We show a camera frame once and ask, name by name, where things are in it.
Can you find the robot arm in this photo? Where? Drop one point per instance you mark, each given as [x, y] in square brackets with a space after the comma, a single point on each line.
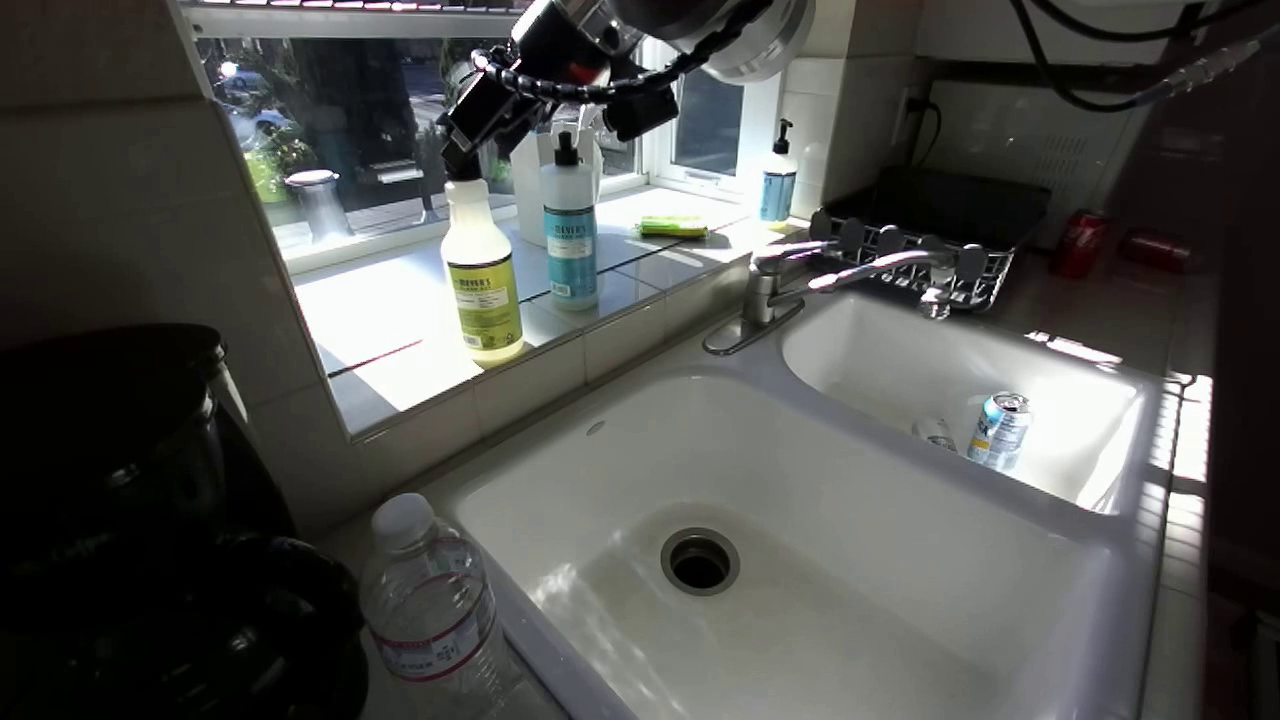
[750, 35]

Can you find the white double sink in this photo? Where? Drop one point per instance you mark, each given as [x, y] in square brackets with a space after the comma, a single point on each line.
[850, 560]

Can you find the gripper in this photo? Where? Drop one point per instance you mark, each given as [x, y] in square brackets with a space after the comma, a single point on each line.
[556, 42]

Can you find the yellow spray bottle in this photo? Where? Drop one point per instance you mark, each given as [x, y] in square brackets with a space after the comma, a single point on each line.
[484, 290]

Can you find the black coffee maker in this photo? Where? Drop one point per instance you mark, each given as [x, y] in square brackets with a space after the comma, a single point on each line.
[130, 540]

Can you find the green sponge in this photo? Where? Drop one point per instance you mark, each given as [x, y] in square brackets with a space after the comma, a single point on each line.
[672, 227]

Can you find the red can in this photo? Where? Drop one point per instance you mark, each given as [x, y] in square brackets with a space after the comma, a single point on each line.
[1080, 245]
[1155, 250]

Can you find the blue and white can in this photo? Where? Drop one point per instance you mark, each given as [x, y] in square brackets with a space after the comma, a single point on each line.
[1000, 432]

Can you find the wall socket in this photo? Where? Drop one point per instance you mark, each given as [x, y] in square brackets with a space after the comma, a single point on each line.
[909, 118]

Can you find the chrome tap lever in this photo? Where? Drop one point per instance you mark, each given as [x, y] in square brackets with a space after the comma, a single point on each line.
[790, 255]

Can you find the pump soap dispenser bottle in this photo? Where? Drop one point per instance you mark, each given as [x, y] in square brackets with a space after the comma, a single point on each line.
[778, 185]

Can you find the window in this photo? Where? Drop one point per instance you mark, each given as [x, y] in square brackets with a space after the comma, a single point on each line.
[340, 110]

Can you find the blue soap bottle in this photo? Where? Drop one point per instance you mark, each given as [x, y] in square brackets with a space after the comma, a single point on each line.
[571, 240]

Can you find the dish rack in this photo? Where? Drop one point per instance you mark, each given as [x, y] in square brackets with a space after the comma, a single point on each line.
[940, 215]

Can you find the metal canister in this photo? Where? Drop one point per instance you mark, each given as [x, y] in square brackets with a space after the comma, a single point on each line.
[320, 205]

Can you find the clear plastic water bottle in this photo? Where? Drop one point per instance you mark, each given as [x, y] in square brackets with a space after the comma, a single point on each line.
[432, 610]

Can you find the chrome tap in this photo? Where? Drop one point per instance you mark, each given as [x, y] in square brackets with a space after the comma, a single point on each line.
[770, 295]

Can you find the white plastic bottle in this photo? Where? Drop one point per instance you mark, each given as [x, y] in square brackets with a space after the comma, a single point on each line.
[527, 200]

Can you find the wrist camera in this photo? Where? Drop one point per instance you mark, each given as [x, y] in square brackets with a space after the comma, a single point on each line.
[642, 112]

